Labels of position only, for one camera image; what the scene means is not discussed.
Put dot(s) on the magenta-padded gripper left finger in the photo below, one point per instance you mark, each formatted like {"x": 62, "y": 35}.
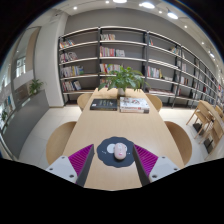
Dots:
{"x": 68, "y": 168}

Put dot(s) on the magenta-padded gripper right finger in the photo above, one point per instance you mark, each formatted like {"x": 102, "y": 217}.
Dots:
{"x": 156, "y": 168}

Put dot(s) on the pale pink computer mouse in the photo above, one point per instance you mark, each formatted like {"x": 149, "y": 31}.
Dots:
{"x": 120, "y": 151}

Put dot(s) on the dark cartoon-face mouse pad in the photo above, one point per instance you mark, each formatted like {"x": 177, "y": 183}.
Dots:
{"x": 106, "y": 156}

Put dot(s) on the light wooden round-back chair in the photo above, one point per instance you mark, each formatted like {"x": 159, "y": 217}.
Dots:
{"x": 156, "y": 101}
{"x": 58, "y": 141}
{"x": 83, "y": 101}
{"x": 181, "y": 141}

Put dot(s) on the white red-edged book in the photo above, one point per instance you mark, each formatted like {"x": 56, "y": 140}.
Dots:
{"x": 135, "y": 111}

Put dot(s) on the white illustrated book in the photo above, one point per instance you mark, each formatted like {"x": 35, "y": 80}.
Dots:
{"x": 134, "y": 102}

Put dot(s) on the wooden slat-back chair group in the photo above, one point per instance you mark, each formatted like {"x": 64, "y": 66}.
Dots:
{"x": 206, "y": 120}

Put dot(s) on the black hardcover book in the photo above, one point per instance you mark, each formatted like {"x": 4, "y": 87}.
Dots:
{"x": 104, "y": 104}

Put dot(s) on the leafy green indoor plant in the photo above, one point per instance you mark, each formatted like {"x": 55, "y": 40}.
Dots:
{"x": 35, "y": 86}

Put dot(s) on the green plant in white pot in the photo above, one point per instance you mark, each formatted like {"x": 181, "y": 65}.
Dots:
{"x": 123, "y": 78}

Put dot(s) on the grey shelf unit with books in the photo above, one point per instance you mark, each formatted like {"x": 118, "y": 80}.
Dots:
{"x": 86, "y": 53}

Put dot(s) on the round ceiling lights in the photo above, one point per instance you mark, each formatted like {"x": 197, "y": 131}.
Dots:
{"x": 147, "y": 5}

